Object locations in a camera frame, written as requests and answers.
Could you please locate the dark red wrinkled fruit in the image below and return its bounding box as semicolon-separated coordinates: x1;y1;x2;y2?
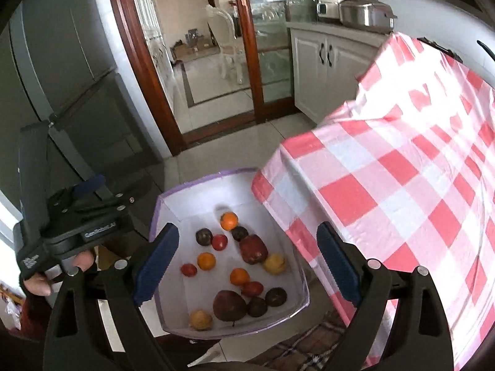
239;234;269;265

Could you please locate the wooden door frame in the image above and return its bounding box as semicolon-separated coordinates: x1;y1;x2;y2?
104;0;343;156

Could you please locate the striped pale yellow pepino melon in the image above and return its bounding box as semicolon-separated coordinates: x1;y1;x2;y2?
263;254;287;275

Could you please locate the yellow round fruit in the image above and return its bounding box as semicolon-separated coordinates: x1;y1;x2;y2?
189;309;213;331

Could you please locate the white chair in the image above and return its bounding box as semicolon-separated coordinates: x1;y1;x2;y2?
207;6;246;86

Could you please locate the person's left hand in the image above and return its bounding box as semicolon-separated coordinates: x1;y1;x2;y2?
24;250;95;297

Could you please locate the red white checkered tablecloth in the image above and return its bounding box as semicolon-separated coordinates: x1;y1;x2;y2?
251;33;495;371

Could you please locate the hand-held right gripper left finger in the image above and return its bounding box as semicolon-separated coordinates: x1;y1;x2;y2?
42;222;180;371

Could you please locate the white kitchen appliance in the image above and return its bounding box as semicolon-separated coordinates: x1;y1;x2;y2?
316;0;349;22

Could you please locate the glass sliding door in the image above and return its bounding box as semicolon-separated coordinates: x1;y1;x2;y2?
231;0;299;123

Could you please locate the white storage box purple trim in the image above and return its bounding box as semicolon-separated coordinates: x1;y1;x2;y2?
149;167;311;341

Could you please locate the brown cardboard box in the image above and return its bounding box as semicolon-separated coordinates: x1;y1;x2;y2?
171;42;199;62

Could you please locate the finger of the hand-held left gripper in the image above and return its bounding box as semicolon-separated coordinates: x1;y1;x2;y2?
71;175;107;199
73;194;135;216

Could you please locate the dark red cloth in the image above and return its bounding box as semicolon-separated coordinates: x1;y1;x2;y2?
19;297;49;343

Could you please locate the dark brown mangosteen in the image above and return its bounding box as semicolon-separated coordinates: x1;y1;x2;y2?
265;287;288;307

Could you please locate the printed plastic bag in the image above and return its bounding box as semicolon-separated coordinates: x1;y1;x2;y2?
0;283;24;331

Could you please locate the white kitchen cabinet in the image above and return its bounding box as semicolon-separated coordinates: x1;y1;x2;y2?
288;21;391;124

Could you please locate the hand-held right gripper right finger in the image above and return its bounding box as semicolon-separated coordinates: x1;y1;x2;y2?
316;221;454;371

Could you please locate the grey refrigerator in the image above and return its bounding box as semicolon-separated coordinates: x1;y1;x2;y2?
0;0;163;240

